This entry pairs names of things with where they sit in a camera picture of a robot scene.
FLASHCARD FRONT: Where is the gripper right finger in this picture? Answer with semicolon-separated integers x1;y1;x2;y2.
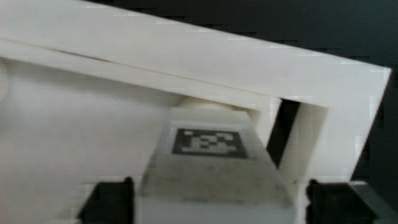
305;180;398;224

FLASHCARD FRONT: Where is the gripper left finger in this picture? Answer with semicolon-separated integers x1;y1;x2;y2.
78;177;135;224

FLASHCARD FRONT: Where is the white leg with tag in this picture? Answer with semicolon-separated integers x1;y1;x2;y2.
136;98;294;224

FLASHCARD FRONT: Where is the white square table top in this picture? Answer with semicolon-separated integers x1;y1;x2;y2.
0;40;280;224

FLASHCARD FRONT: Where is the white right fence rail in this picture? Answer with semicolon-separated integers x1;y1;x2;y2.
275;66;394;208

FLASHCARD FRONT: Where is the white fence rail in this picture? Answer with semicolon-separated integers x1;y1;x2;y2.
0;0;390;110
275;66;394;208

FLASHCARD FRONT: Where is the white front fence rail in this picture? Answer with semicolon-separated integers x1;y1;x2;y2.
0;0;390;110

